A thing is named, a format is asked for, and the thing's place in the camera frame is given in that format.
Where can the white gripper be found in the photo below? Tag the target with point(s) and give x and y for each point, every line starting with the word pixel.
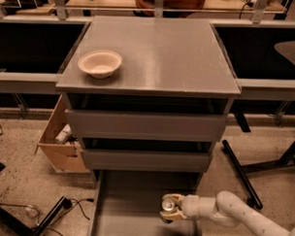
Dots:
pixel 191 206

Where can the green soda can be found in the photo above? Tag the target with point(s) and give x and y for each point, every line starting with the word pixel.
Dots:
pixel 168 208

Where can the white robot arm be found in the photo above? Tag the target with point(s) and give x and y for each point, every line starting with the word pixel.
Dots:
pixel 225 209

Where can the grey bottom drawer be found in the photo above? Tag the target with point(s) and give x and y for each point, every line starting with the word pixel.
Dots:
pixel 128 203

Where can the grey drawer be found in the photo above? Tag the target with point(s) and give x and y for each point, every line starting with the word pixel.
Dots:
pixel 144 155
pixel 128 203
pixel 142 117

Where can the grey drawer cabinet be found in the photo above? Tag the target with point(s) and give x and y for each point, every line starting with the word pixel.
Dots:
pixel 160 57

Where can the grey middle drawer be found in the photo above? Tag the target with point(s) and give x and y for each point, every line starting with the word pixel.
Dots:
pixel 144 155

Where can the grey top drawer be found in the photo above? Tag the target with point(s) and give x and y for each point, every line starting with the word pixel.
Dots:
pixel 142 117

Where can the black stand right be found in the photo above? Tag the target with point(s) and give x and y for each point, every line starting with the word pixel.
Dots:
pixel 286 160

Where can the black stand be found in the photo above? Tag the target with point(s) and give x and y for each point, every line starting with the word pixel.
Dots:
pixel 286 160
pixel 26 220

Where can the white bottle in box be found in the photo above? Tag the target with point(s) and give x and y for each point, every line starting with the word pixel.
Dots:
pixel 63 135

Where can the white paper bowl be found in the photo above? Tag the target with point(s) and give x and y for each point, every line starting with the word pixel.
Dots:
pixel 100 64

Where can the black stand left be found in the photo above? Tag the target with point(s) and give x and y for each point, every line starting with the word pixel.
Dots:
pixel 26 220

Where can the brown bag on table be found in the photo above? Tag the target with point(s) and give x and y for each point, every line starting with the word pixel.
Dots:
pixel 181 8

